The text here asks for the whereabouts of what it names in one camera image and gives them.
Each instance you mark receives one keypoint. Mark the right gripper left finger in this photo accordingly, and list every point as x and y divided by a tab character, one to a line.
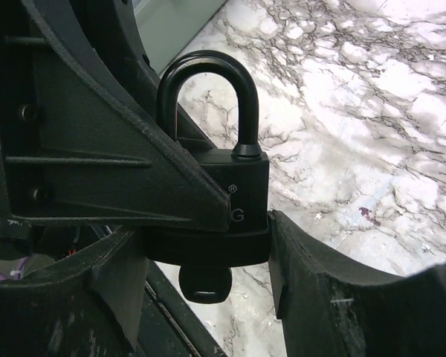
87	304

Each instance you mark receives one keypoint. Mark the clear green plastic toolbox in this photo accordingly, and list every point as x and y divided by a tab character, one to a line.
167	26

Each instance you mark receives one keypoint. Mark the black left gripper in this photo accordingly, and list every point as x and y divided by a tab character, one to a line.
78	139

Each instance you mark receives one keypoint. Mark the black padlock with key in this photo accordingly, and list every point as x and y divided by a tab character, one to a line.
205	259

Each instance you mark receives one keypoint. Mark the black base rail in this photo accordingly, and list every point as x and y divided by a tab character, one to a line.
168	327

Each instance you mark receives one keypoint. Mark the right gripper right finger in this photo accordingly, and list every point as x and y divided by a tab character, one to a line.
332	305

